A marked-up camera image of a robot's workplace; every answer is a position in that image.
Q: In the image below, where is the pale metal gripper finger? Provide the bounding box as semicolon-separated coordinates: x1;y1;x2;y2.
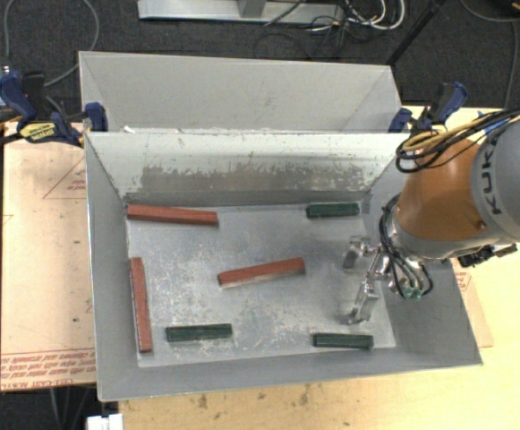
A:
342;236;373;272
338;279;380;327

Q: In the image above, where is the dark green flat block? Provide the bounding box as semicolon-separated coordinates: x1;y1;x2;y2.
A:
311;331;375;351
165;322;234;344
304;202;362;220

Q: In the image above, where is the red-brown flat block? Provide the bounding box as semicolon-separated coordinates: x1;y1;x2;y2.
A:
129;256;155;355
217;256;307;290
126;203;220;228

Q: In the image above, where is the grey metal bin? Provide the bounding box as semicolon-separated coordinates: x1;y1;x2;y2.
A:
78;50;484;403

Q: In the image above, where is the brown cardboard board, red print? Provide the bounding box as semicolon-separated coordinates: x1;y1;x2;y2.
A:
0;121;496;394

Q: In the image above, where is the black cylinder on white bracket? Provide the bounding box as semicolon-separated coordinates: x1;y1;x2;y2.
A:
457;242;519;269

